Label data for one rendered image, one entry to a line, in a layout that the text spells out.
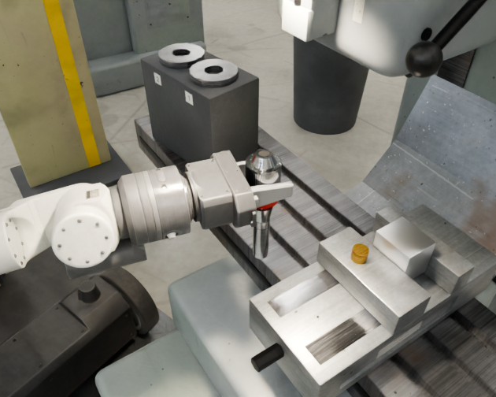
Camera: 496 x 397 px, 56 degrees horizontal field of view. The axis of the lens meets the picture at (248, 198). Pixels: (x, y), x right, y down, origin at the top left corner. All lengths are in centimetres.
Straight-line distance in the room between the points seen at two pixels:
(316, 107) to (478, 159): 181
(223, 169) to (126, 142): 220
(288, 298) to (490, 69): 56
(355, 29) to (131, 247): 36
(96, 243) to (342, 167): 211
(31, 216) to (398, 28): 46
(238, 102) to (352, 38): 42
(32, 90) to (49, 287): 120
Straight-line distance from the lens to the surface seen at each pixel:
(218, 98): 84
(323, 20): 48
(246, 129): 92
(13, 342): 122
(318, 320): 63
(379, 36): 46
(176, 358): 92
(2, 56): 224
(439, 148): 100
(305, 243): 81
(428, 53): 42
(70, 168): 255
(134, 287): 122
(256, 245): 69
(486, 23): 55
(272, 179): 59
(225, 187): 57
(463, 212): 96
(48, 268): 136
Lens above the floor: 153
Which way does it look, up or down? 41 degrees down
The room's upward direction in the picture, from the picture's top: straight up
